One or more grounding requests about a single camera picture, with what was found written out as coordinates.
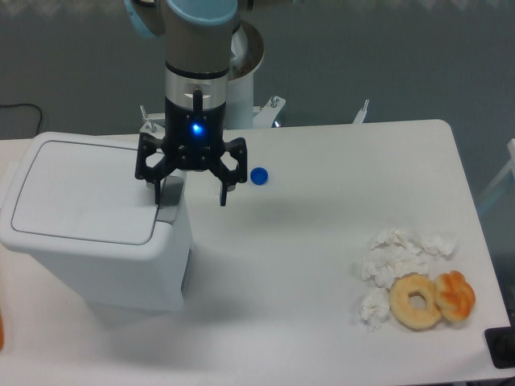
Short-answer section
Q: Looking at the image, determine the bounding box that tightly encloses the white trash can lid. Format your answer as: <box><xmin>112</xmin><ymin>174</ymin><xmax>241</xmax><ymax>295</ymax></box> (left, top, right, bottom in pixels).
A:
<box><xmin>2</xmin><ymin>138</ymin><xmax>157</xmax><ymax>245</ymax></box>

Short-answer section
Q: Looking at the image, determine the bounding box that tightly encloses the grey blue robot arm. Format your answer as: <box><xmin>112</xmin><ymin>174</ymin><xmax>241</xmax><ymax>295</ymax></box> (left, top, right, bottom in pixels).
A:
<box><xmin>124</xmin><ymin>1</ymin><xmax>248</xmax><ymax>205</ymax></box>

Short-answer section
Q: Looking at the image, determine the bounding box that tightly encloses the large crumpled white tissue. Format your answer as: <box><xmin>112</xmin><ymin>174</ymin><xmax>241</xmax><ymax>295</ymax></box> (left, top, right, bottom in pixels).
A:
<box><xmin>359</xmin><ymin>227</ymin><xmax>458</xmax><ymax>289</ymax></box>

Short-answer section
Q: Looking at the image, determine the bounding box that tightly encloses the white frame at right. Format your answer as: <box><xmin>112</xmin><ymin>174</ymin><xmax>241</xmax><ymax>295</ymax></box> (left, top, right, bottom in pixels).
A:
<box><xmin>476</xmin><ymin>138</ymin><xmax>514</xmax><ymax>217</ymax></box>

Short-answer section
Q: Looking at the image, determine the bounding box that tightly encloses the white trash can body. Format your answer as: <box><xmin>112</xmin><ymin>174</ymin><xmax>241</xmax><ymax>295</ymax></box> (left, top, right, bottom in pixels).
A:
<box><xmin>1</xmin><ymin>133</ymin><xmax>192</xmax><ymax>311</ymax></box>

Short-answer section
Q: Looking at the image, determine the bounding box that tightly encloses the black cable on floor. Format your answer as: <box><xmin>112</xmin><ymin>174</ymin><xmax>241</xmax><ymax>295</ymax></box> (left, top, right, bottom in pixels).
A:
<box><xmin>0</xmin><ymin>103</ymin><xmax>43</xmax><ymax>133</ymax></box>

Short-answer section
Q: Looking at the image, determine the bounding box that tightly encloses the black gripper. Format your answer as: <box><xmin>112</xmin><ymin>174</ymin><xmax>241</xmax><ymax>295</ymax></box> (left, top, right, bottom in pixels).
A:
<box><xmin>134</xmin><ymin>100</ymin><xmax>247</xmax><ymax>207</ymax></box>

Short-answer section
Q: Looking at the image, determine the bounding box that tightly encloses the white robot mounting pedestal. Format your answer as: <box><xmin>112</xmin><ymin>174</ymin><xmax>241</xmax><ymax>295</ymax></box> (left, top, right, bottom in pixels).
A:
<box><xmin>138</xmin><ymin>19</ymin><xmax>371</xmax><ymax>133</ymax></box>

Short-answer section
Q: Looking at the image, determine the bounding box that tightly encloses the orange object at edge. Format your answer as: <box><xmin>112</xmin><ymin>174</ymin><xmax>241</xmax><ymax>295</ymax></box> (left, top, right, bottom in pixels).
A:
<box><xmin>0</xmin><ymin>313</ymin><xmax>5</xmax><ymax>351</ymax></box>

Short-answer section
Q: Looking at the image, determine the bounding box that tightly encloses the orange glazed pastry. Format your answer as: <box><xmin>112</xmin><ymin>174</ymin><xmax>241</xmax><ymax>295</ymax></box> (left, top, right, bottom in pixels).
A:
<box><xmin>434</xmin><ymin>270</ymin><xmax>476</xmax><ymax>323</ymax></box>

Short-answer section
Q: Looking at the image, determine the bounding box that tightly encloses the plain ring donut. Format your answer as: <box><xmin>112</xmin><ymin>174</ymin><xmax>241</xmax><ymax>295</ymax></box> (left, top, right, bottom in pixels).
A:
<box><xmin>389</xmin><ymin>274</ymin><xmax>442</xmax><ymax>330</ymax></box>

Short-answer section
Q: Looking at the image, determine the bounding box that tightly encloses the black device at corner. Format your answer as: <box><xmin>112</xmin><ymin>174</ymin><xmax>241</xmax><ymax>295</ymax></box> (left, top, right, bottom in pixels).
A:
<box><xmin>484</xmin><ymin>326</ymin><xmax>514</xmax><ymax>369</ymax></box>

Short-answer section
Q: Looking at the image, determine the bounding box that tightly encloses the blue bottle cap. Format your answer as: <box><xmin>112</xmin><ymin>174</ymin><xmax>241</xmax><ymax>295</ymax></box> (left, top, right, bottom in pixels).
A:
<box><xmin>250</xmin><ymin>166</ymin><xmax>269</xmax><ymax>186</ymax></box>

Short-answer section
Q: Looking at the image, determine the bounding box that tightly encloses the small crumpled white tissue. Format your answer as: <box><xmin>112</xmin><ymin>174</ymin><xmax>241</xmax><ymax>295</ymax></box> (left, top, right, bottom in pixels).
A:
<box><xmin>358</xmin><ymin>288</ymin><xmax>390</xmax><ymax>332</ymax></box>

